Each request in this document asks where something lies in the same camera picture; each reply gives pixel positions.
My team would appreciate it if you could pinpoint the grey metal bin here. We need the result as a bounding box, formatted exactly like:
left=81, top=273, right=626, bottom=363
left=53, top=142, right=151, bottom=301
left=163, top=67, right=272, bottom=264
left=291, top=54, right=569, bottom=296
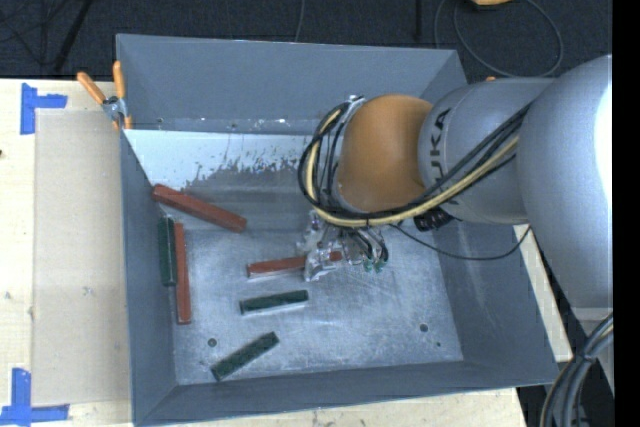
left=115, top=33, right=561, bottom=427

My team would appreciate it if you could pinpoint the red-brown block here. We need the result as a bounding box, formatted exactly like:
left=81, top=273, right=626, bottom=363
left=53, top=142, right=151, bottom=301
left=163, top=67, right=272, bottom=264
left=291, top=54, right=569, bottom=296
left=151, top=183, right=248, bottom=234
left=172, top=222, right=193, bottom=326
left=245, top=250, right=344, bottom=280

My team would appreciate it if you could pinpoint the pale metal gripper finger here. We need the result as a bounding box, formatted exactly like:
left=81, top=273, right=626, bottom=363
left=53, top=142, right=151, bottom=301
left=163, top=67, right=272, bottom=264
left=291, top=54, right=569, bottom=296
left=297, top=228, right=327, bottom=262
left=303, top=258, right=342, bottom=284

